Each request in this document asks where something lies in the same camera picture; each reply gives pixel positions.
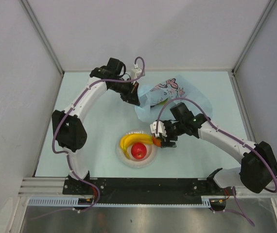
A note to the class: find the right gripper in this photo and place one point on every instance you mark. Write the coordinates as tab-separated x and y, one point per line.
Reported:
166	141

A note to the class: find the light blue plastic bag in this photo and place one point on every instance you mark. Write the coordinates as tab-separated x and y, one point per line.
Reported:
173	88

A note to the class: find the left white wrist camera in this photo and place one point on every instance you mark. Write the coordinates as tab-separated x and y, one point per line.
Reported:
136	73

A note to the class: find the orange red fake peach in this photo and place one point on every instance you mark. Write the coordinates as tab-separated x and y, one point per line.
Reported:
157	141

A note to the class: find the yellow fake fruit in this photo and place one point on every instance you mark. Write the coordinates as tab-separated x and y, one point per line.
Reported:
130	139

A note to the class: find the white paper plate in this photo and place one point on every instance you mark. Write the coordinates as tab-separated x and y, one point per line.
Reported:
148	159

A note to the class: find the green fake fruit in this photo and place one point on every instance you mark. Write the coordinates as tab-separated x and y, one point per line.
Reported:
160	103

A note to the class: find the red fake apple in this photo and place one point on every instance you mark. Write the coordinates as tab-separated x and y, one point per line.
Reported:
138	150

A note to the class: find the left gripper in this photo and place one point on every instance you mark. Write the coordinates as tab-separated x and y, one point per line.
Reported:
131	96

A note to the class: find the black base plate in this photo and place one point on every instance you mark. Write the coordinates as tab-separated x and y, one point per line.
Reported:
155	197

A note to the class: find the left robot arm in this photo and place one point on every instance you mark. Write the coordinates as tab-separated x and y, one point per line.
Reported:
68	130

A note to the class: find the aluminium frame rail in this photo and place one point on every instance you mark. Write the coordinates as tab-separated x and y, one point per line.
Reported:
70	186

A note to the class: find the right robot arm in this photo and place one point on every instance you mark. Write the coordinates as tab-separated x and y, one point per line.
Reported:
257	169

